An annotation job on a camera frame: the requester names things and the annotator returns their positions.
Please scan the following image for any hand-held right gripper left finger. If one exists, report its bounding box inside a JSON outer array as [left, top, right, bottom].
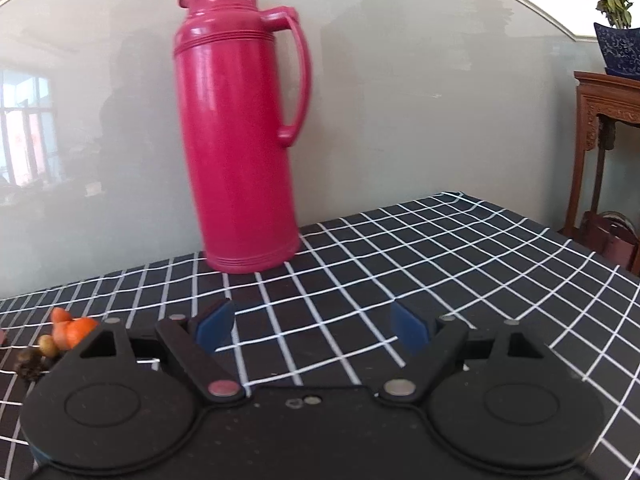
[[79, 298, 247, 405]]

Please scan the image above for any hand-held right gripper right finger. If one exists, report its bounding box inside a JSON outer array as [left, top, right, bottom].
[[379, 302, 547, 404]]

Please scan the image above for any small orange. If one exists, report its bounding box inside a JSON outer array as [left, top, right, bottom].
[[65, 317, 101, 351]]

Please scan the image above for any dark brown date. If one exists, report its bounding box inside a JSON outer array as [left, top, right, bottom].
[[16, 350, 45, 382]]

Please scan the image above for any black white checked tablecloth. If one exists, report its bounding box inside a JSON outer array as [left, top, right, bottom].
[[0, 191, 640, 480]]

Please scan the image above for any pink thermos jug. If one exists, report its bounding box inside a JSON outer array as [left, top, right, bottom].
[[172, 0, 313, 275]]

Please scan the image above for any carved wooden stand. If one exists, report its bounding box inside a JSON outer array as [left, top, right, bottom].
[[559, 71, 640, 241]]

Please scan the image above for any blue white plant pot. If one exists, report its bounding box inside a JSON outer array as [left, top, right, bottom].
[[594, 22, 640, 81]]

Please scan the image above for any green potted plant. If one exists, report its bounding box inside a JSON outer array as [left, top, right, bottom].
[[591, 0, 634, 30]]

